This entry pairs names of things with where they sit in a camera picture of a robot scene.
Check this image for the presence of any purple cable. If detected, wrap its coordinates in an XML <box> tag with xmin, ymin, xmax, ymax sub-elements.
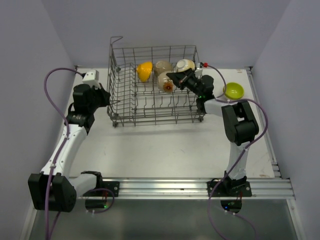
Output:
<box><xmin>206</xmin><ymin>63</ymin><xmax>270</xmax><ymax>240</ymax></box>
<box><xmin>43</xmin><ymin>67</ymin><xmax>115</xmax><ymax>240</ymax></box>

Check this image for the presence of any yellow bowl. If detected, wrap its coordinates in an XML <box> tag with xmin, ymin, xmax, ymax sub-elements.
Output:
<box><xmin>136</xmin><ymin>61</ymin><xmax>153</xmax><ymax>83</ymax></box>

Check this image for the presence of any cream white bowl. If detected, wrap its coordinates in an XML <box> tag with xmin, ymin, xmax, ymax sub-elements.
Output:
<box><xmin>175</xmin><ymin>59</ymin><xmax>196</xmax><ymax>73</ymax></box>

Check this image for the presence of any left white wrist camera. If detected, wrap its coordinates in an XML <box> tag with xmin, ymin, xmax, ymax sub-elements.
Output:
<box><xmin>82</xmin><ymin>69</ymin><xmax>101</xmax><ymax>89</ymax></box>

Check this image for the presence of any grey wire dish rack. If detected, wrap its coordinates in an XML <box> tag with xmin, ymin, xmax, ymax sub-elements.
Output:
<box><xmin>107</xmin><ymin>36</ymin><xmax>204</xmax><ymax>127</ymax></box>

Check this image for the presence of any aluminium mounting rail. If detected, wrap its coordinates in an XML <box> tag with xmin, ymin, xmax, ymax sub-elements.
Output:
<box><xmin>74</xmin><ymin>176</ymin><xmax>295</xmax><ymax>200</ymax></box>

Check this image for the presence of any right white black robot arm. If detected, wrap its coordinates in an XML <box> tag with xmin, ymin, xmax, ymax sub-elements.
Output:
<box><xmin>167</xmin><ymin>68</ymin><xmax>259</xmax><ymax>198</ymax></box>

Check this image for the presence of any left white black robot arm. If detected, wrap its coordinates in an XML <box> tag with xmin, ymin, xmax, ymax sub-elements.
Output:
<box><xmin>28</xmin><ymin>83</ymin><xmax>111</xmax><ymax>213</ymax></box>

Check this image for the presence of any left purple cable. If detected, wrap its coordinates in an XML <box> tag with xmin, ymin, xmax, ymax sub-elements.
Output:
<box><xmin>43</xmin><ymin>67</ymin><xmax>115</xmax><ymax>240</ymax></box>

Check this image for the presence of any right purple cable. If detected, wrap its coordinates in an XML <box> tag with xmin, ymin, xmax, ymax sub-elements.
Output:
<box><xmin>206</xmin><ymin>63</ymin><xmax>270</xmax><ymax>240</ymax></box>

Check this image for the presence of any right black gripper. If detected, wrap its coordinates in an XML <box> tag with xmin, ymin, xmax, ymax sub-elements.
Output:
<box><xmin>166</xmin><ymin>68</ymin><xmax>203</xmax><ymax>98</ymax></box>

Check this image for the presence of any beige bowl with sunflower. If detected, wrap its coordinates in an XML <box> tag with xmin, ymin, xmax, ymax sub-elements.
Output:
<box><xmin>157</xmin><ymin>71</ymin><xmax>175</xmax><ymax>93</ymax></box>

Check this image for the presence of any beige brown glazed bowl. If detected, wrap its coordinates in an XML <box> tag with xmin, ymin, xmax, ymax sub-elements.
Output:
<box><xmin>154</xmin><ymin>60</ymin><xmax>173</xmax><ymax>76</ymax></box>

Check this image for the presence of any lime green bowl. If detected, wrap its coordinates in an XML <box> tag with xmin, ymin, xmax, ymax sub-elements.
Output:
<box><xmin>223</xmin><ymin>82</ymin><xmax>245</xmax><ymax>100</ymax></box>

